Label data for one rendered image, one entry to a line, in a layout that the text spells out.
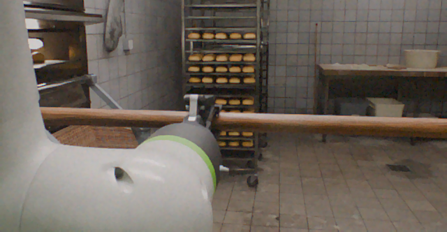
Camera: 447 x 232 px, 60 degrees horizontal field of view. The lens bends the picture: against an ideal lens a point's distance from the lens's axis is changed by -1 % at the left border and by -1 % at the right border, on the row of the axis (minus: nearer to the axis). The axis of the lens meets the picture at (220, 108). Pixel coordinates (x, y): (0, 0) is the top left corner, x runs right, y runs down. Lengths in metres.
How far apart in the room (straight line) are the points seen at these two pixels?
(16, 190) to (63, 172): 0.03
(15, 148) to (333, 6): 5.44
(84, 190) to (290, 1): 5.38
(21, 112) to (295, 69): 5.38
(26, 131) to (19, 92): 0.03
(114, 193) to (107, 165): 0.03
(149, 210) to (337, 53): 5.43
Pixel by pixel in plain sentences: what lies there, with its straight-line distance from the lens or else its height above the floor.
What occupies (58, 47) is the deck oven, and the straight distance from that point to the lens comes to 2.43.
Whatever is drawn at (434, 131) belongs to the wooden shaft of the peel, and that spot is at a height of 1.19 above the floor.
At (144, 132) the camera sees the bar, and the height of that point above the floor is 0.95.
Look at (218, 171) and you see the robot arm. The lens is 0.40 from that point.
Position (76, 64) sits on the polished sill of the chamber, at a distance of 2.31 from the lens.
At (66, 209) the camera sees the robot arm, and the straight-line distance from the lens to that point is 0.29.
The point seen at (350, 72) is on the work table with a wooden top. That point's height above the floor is 0.87.
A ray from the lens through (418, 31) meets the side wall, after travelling 5.88.
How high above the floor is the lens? 1.34
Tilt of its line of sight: 11 degrees down
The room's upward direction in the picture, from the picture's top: straight up
